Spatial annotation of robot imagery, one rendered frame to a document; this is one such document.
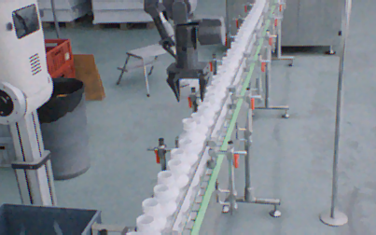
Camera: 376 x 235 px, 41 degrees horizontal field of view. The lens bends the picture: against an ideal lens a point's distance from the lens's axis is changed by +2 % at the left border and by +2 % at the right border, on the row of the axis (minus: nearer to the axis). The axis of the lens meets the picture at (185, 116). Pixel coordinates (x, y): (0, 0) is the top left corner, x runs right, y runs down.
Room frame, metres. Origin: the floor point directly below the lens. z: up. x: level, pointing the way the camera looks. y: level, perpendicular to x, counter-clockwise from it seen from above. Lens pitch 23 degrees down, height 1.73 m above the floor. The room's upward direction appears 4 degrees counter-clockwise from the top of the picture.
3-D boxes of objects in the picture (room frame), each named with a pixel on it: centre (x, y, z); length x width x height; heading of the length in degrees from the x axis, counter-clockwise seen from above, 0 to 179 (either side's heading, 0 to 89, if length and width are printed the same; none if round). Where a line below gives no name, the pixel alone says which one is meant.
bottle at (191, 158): (1.17, 0.00, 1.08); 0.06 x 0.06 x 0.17
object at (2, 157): (3.66, 1.37, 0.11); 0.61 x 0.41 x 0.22; 171
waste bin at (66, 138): (3.27, 0.91, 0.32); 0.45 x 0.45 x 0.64
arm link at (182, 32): (1.22, -0.02, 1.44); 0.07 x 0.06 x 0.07; 75
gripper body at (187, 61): (1.22, -0.02, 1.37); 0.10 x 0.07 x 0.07; 75
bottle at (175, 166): (1.05, 0.03, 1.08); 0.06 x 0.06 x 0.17
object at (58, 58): (4.37, 1.29, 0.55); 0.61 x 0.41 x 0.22; 168
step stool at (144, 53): (5.07, 0.37, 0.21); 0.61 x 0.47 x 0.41; 39
